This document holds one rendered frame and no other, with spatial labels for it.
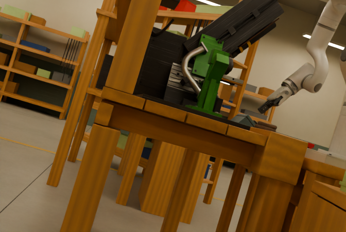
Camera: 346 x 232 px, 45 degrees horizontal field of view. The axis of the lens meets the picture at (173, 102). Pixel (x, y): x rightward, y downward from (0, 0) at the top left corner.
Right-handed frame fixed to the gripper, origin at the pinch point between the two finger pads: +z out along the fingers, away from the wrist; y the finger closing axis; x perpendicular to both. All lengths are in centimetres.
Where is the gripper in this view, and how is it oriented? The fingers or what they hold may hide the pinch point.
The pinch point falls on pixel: (262, 108)
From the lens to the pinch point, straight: 205.7
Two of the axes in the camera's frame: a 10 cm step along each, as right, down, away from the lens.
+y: -1.4, -0.1, 9.9
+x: -6.1, -7.9, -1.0
